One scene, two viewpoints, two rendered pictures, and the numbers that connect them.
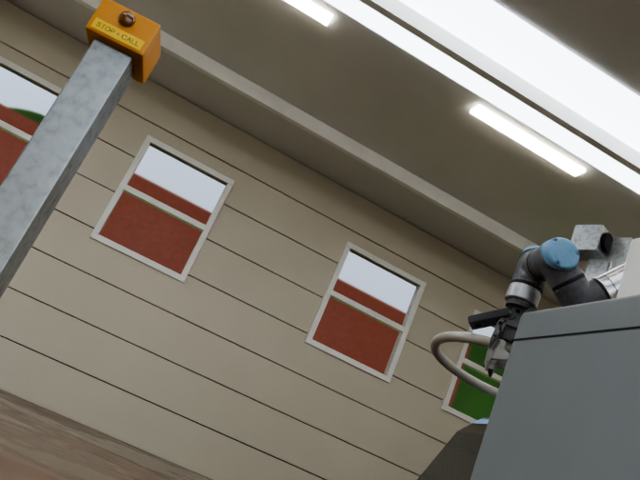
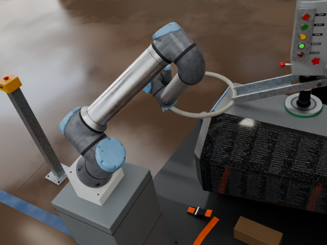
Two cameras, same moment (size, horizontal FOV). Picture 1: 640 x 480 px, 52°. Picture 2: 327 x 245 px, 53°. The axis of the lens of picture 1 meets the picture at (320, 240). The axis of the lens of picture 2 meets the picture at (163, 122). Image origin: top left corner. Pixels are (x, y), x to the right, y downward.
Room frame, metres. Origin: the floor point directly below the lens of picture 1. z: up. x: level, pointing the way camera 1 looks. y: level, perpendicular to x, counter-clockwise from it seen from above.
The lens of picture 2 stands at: (0.52, -1.79, 2.22)
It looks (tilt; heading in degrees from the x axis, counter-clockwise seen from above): 41 degrees down; 48
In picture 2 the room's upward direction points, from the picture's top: 12 degrees counter-clockwise
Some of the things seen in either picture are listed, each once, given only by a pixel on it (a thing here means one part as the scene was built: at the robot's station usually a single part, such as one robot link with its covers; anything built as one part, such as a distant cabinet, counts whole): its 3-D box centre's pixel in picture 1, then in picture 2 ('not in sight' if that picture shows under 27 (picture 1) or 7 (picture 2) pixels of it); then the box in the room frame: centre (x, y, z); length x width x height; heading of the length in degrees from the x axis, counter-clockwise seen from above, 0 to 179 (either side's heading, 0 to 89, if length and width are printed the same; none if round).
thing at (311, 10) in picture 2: not in sight; (302, 35); (2.04, -1.24, 1.38); 0.08 x 0.03 x 0.28; 117
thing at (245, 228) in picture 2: not in sight; (257, 235); (1.63, -1.27, 0.07); 0.30 x 0.12 x 0.12; 98
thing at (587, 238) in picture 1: (591, 242); not in sight; (2.95, -1.26, 2.00); 0.20 x 0.18 x 0.15; 7
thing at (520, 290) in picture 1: (522, 298); not in sight; (1.69, -0.58, 1.08); 0.10 x 0.09 x 0.05; 147
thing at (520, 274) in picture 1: (532, 270); (163, 72); (1.68, -0.58, 1.17); 0.10 x 0.09 x 0.12; 1
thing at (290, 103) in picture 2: not in sight; (303, 103); (2.18, -1.25, 0.85); 0.21 x 0.21 x 0.01
